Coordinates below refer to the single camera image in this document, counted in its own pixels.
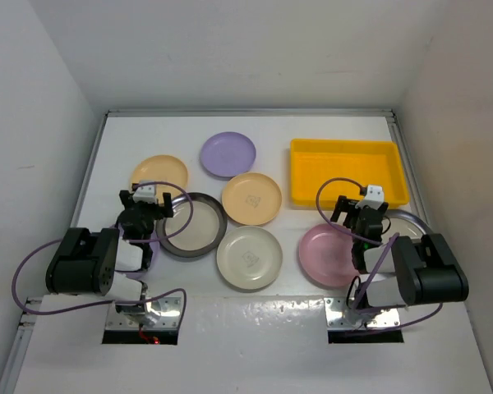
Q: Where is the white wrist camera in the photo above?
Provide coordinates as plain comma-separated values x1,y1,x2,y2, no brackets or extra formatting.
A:
132,181,157,204
357,185,385,210

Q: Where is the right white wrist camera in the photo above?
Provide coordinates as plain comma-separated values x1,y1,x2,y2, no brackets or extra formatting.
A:
357,185,385,210

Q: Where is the purple plate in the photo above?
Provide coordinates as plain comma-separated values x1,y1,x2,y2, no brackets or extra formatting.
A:
200,131,256,178
113,219,160,278

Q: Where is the far purple plate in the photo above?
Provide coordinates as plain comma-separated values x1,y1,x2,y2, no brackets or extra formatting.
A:
200,131,256,178

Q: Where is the steel rimmed plate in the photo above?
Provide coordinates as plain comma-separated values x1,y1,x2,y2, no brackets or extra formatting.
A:
381,209,433,244
155,192,228,259

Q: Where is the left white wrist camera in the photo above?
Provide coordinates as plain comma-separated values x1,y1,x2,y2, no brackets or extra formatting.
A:
132,181,157,204

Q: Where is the metal base plate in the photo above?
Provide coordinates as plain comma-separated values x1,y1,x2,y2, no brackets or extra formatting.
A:
105,297,182,331
324,297,400,332

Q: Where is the cream white plate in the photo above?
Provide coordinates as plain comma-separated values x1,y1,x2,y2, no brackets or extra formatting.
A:
216,226,283,291

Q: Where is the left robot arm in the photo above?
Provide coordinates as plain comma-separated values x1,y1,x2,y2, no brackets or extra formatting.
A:
45,186,173,325

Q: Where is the orange plate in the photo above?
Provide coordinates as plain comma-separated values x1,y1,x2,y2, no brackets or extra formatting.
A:
130,155,189,189
221,172,283,226

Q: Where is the yellow plastic bin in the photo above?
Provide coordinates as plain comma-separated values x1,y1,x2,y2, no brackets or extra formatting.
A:
290,139,410,208

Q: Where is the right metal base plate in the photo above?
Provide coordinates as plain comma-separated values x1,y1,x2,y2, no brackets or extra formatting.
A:
324,297,400,332

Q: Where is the pink plate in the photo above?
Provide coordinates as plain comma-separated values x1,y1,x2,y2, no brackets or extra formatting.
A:
298,224,359,288

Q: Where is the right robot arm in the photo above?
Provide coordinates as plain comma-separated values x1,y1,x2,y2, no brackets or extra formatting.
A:
330,196,469,314

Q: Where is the near left purple plate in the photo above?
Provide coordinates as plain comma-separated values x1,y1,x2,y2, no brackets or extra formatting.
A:
113,219,160,278

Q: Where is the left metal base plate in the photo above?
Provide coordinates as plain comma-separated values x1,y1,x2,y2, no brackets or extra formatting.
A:
105,297,182,331

